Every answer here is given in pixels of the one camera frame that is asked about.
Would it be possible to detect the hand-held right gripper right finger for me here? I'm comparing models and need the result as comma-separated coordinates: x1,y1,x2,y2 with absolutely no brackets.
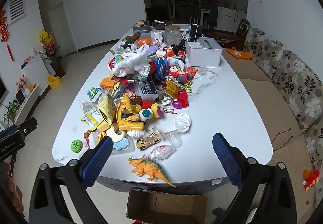
212,133,301,224

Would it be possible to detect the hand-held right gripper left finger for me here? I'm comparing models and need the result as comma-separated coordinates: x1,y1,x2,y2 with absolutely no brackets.
29,136,114,224

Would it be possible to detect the yellow toy microscope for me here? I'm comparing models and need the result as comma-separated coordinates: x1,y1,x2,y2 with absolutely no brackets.
115,93,146,131

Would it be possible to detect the brown cardboard box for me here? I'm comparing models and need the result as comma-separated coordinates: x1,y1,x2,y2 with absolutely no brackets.
127,187,208,224

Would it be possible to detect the person's left hand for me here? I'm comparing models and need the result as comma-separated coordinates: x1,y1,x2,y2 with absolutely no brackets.
0,162,24,214

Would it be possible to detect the green spinning top toy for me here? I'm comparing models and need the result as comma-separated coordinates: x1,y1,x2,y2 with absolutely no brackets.
70,139,83,153

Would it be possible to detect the light blue wing toy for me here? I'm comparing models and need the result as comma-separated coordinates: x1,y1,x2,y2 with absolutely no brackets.
112,138,131,152

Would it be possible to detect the green potted plant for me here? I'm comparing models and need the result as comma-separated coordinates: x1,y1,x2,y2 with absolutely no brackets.
2,99,21,124

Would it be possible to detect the cream round toy with hole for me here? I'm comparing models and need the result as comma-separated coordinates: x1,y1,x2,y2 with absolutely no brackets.
106,123,127,144

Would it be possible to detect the white TV cabinet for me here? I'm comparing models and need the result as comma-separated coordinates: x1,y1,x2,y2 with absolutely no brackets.
14,85,39,124

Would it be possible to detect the yellow and white packet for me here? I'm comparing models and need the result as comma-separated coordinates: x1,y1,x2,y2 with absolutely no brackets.
80,107,104,130

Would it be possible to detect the twisted white tissue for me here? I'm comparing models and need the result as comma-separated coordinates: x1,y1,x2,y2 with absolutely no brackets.
126,129,150,140

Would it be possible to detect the orange toy dinosaur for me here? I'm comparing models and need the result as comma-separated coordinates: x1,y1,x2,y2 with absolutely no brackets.
127,155,177,188

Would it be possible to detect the yellow toy truck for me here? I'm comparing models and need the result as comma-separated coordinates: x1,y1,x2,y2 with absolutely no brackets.
135,129,162,151

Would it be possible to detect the yellow paper box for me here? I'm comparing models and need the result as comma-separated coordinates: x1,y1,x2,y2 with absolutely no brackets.
97,94,117,124

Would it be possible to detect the crumpled white tissue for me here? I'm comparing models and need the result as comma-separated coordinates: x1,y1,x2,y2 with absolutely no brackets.
174,113,192,134

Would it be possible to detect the clear plastic cup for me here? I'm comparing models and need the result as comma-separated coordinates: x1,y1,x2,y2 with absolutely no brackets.
164,130,182,148

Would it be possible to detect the pink flower bouquet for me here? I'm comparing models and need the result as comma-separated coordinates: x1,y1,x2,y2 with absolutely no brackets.
16,74,29,90

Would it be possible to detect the clear crumpled plastic bag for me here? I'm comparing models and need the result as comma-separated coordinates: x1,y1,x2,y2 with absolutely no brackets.
146,144,177,162

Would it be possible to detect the white eyeball toy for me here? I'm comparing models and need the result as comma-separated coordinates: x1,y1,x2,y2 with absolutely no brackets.
139,108,153,122

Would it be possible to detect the teal snail toy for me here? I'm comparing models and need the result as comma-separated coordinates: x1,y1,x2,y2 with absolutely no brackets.
86,87,98,100

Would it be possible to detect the yellow potty chair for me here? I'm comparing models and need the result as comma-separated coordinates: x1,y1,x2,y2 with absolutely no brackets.
47,75,63,90

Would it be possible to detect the white radiator cover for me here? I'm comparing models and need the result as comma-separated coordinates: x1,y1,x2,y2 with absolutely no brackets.
21,54,51,100

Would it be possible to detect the yellow and purple ball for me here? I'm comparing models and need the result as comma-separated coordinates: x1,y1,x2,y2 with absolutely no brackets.
151,103,162,117

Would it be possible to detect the orange small box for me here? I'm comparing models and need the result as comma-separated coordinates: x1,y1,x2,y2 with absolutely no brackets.
99,77,114,88

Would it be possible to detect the yellow foil packet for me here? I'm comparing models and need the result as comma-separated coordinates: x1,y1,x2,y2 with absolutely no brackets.
165,79,180,100

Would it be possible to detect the clear box with blue label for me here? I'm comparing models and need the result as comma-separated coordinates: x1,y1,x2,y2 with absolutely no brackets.
135,76,160,101

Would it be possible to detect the red plush toy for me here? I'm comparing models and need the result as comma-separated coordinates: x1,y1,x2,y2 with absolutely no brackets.
302,169,321,192

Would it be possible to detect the floral patterned sofa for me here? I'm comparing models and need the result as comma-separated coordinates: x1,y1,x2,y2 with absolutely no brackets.
222,28,323,212

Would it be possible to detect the red monkey doll toy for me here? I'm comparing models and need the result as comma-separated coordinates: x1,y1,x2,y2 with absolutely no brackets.
168,65,190,84

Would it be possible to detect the potted yellow flower plant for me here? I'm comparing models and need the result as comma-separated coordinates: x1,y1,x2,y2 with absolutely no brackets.
39,29,66,78

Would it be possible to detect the red and white ball toy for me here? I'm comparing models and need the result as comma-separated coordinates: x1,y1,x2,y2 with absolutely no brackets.
108,55,125,70

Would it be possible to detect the white plastic bag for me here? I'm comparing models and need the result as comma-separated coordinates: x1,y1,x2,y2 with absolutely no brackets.
112,44,151,78

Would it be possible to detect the white storage box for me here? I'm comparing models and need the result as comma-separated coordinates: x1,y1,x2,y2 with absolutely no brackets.
185,37,223,68

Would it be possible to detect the orange tote bag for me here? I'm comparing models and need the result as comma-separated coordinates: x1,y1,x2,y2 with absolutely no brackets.
226,47,254,61

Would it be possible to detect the blue snack packet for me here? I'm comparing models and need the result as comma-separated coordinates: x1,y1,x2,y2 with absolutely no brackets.
153,57,167,81

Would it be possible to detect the white door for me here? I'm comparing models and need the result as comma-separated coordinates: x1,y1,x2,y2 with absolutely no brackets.
49,1,68,57

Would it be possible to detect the orange ball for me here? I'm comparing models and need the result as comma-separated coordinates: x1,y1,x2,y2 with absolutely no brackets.
136,37,153,47

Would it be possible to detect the black upright stand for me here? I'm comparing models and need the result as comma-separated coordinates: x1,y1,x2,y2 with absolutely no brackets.
189,17,200,41

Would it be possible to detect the green and black backpack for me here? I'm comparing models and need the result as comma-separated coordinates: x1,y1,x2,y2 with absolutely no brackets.
237,19,251,36

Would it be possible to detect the glass jar with lid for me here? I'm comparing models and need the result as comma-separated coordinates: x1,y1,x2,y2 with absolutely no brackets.
163,25,182,45

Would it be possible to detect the white low cabinet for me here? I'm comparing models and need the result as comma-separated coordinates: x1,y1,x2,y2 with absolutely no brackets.
217,6,247,31

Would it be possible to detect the black cable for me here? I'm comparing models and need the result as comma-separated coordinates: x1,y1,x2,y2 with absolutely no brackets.
271,128,294,151

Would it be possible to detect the red paper wall decoration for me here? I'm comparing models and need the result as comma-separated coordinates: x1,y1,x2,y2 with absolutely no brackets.
0,9,8,43

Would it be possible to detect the white wall vent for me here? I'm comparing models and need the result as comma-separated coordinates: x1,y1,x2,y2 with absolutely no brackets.
8,0,27,25

